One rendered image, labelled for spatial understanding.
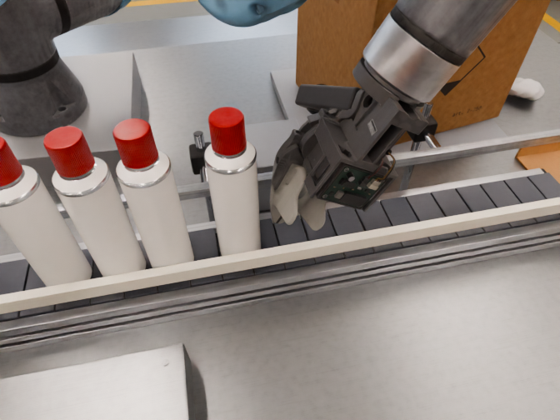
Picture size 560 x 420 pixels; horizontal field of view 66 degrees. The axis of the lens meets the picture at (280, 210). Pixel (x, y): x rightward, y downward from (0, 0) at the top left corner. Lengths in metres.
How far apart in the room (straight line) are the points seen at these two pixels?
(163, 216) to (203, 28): 0.77
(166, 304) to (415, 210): 0.35
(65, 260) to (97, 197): 0.11
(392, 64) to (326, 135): 0.09
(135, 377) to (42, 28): 0.50
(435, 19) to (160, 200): 0.28
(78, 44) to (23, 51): 0.45
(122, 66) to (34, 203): 0.50
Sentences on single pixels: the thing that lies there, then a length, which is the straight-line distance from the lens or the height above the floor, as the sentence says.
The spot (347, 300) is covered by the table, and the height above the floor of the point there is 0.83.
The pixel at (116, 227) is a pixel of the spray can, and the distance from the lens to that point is 0.47.
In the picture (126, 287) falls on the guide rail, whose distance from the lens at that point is 0.52.
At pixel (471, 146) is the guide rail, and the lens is 0.61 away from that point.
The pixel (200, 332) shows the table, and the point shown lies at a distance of 0.55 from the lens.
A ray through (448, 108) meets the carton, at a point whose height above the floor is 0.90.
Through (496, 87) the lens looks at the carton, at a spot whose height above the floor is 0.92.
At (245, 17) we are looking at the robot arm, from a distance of 0.29.
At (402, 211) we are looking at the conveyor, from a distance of 0.61.
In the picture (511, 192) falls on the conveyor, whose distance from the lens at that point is 0.70.
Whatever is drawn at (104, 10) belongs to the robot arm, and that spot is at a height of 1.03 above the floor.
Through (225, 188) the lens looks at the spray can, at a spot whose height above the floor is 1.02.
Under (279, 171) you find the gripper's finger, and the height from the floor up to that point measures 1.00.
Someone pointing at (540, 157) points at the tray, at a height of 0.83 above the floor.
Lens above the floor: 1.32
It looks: 48 degrees down
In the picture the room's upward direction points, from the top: straight up
